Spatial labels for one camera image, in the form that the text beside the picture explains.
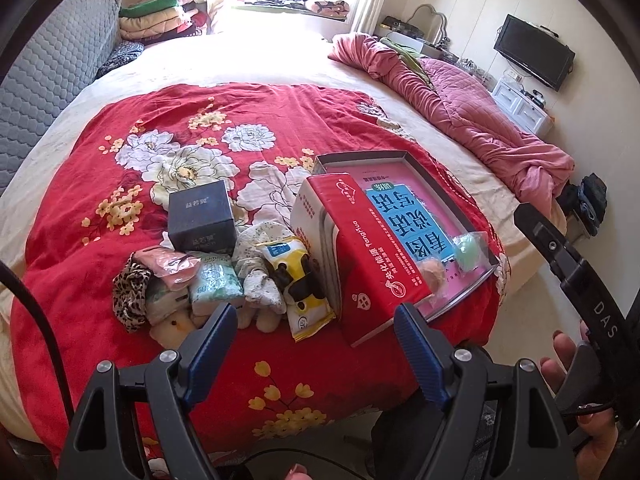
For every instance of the pink quilt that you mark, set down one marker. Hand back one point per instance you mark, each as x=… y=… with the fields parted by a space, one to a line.
x=475 y=110

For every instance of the dark clothes pile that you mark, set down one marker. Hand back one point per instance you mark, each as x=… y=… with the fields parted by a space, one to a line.
x=590 y=200

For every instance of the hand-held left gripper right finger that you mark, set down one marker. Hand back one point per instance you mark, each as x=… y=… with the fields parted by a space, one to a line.
x=417 y=355

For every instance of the pink packet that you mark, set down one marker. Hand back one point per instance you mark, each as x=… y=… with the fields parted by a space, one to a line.
x=165 y=265

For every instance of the yellow cow print packet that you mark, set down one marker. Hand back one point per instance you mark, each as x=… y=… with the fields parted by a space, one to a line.
x=300 y=300

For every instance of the beige plush toy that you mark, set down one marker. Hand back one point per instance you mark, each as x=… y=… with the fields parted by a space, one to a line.
x=265 y=320

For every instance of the person's left hand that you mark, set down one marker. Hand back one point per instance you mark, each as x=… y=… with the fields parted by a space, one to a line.
x=297 y=471

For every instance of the grey quilted headboard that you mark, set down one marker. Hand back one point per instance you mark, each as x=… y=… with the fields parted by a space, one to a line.
x=50 y=75

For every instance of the green cloth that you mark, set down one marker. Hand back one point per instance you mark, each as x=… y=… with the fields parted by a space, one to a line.
x=410 y=57

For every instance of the green tissue pack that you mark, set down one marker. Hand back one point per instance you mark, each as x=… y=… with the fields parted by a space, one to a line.
x=215 y=280

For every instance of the arched mirror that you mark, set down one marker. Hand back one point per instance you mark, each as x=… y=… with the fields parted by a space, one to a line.
x=430 y=22

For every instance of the black television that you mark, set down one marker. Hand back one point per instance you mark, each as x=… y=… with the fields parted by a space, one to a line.
x=532 y=50

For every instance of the beige bed sheet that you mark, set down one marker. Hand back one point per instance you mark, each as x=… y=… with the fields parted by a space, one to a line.
x=250 y=60

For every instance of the white plush toy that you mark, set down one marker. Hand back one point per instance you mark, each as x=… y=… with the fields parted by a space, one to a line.
x=172 y=332

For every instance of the white drawer cabinet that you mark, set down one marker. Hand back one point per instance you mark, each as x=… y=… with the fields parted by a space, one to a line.
x=520 y=107

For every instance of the stack of folded blankets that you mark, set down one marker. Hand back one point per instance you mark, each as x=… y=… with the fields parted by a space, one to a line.
x=155 y=20

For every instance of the peach puff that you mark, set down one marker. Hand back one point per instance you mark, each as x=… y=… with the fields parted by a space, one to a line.
x=432 y=275

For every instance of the dark patterned pillow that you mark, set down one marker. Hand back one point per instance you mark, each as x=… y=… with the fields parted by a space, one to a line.
x=122 y=55

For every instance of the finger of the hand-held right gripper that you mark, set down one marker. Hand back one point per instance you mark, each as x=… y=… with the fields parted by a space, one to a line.
x=547 y=242

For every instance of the dark blue box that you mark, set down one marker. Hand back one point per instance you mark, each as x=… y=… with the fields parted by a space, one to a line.
x=200 y=215

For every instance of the green sponge in clear bag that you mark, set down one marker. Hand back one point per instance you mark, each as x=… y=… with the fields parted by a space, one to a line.
x=470 y=252

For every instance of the dressing table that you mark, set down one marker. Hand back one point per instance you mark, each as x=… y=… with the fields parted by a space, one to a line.
x=405 y=35

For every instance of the brown floral cushion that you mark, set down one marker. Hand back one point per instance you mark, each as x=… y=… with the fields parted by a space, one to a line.
x=330 y=7

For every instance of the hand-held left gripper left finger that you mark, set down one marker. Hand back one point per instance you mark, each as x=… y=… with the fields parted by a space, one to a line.
x=210 y=355

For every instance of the plush toy in floral clothes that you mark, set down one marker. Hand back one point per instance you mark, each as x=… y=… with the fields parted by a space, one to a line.
x=255 y=260

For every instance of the red carton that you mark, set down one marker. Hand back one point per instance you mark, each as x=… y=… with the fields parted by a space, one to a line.
x=370 y=260

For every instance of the red floral blanket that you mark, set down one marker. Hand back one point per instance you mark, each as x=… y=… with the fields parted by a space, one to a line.
x=100 y=260

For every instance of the person's right hand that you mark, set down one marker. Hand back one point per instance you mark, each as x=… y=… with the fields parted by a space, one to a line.
x=560 y=360

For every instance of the pink picture book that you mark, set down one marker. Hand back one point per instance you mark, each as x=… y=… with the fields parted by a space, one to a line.
x=400 y=210

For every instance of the leopard print scrunchie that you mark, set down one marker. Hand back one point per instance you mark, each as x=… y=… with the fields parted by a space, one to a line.
x=127 y=300

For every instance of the grey tray box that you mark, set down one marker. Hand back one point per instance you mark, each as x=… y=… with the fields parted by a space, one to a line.
x=360 y=156

